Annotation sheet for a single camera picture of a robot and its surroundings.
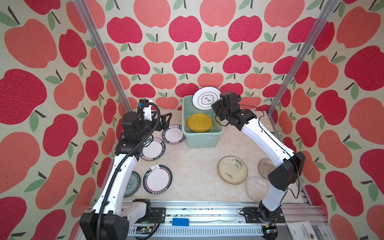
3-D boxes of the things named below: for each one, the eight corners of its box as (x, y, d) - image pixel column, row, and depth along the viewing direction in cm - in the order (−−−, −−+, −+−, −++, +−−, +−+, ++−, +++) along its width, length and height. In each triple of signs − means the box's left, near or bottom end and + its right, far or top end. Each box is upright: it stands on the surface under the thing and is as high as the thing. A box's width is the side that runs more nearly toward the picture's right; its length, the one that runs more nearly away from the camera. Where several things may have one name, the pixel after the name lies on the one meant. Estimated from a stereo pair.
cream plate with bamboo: (219, 184, 86) (220, 183, 84) (216, 158, 97) (217, 156, 95) (249, 184, 86) (251, 183, 84) (243, 158, 97) (244, 156, 95)
